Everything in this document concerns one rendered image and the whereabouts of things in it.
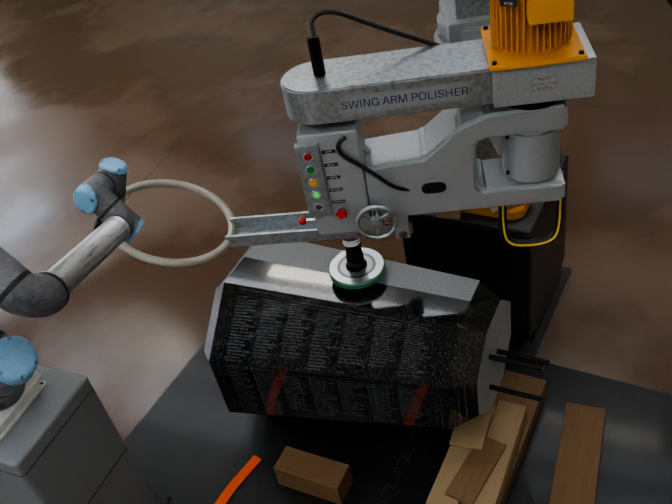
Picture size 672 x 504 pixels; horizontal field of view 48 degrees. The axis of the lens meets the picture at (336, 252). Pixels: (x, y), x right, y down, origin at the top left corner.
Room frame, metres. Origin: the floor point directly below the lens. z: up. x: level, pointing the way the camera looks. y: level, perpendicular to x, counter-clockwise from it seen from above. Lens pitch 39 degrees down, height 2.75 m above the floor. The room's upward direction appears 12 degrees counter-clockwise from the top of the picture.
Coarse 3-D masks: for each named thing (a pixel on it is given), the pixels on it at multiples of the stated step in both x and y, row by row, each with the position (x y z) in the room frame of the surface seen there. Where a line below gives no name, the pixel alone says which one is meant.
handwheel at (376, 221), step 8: (368, 208) 2.04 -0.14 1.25; (376, 208) 2.04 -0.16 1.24; (384, 208) 2.03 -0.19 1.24; (360, 216) 2.05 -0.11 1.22; (376, 216) 2.05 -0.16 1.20; (384, 216) 2.04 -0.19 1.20; (392, 216) 2.03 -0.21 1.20; (376, 224) 2.03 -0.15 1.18; (360, 232) 2.05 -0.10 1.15; (376, 232) 2.04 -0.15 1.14; (392, 232) 2.03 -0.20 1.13
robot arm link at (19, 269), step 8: (0, 248) 1.61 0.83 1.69; (0, 256) 1.58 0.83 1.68; (8, 256) 1.59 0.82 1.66; (0, 264) 1.56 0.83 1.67; (8, 264) 1.56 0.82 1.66; (16, 264) 1.58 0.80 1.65; (0, 272) 1.54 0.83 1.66; (8, 272) 1.54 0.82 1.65; (16, 272) 1.55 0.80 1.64; (24, 272) 1.56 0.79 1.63; (0, 280) 1.53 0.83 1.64; (8, 280) 1.53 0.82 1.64; (16, 280) 1.53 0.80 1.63; (0, 288) 1.51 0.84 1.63; (8, 288) 1.51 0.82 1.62; (0, 296) 1.51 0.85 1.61
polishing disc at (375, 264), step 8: (368, 248) 2.31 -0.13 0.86; (336, 256) 2.30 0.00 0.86; (344, 256) 2.29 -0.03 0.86; (368, 256) 2.26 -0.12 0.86; (376, 256) 2.25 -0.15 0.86; (336, 264) 2.25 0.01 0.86; (344, 264) 2.24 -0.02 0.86; (368, 264) 2.21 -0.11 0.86; (376, 264) 2.20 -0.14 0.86; (336, 272) 2.20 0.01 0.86; (344, 272) 2.19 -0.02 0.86; (352, 272) 2.18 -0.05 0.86; (360, 272) 2.17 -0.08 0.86; (368, 272) 2.16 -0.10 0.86; (376, 272) 2.15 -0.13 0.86; (336, 280) 2.16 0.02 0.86; (344, 280) 2.15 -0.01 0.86; (352, 280) 2.14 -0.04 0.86; (360, 280) 2.13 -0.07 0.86; (368, 280) 2.12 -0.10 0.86
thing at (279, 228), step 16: (240, 224) 2.34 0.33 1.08; (256, 224) 2.33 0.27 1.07; (272, 224) 2.32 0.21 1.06; (288, 224) 2.31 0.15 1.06; (384, 224) 2.14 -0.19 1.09; (240, 240) 2.23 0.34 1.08; (256, 240) 2.22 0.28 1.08; (272, 240) 2.21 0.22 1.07; (288, 240) 2.20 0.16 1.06; (304, 240) 2.19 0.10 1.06; (320, 240) 2.18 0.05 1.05
